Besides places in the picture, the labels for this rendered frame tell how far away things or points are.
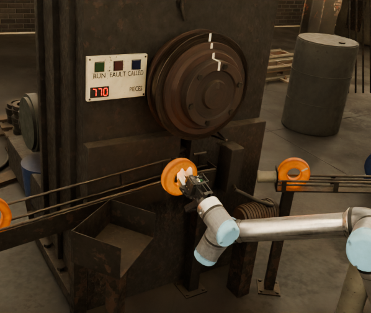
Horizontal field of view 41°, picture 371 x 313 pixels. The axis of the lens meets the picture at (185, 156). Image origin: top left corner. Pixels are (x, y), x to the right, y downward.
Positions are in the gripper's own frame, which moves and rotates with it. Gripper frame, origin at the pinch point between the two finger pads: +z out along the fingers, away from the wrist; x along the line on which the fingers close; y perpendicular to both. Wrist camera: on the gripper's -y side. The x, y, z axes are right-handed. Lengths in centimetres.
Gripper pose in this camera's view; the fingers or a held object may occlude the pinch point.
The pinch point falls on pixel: (180, 172)
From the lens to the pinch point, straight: 195.7
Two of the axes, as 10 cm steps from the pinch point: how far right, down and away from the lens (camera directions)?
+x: -8.5, 1.7, -5.0
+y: 2.2, -7.5, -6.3
